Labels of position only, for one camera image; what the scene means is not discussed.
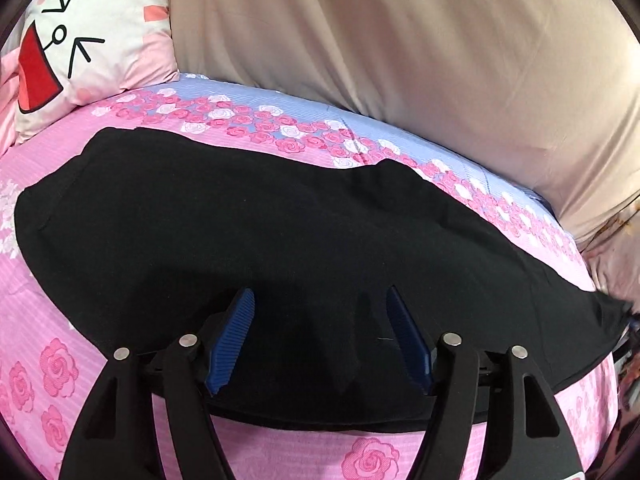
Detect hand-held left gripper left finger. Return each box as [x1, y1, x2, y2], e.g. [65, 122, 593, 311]
[57, 287, 256, 480]

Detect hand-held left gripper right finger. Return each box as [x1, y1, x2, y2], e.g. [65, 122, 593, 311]
[386, 286, 584, 480]

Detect black pants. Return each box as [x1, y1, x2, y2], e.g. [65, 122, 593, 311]
[14, 126, 632, 431]

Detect pink floral bed sheet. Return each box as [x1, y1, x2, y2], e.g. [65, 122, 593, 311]
[0, 72, 626, 480]

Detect beige cloth cover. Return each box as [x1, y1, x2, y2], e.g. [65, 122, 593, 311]
[167, 0, 640, 306]

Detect cartoon face pillow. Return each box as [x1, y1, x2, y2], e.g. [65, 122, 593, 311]
[0, 0, 182, 150]

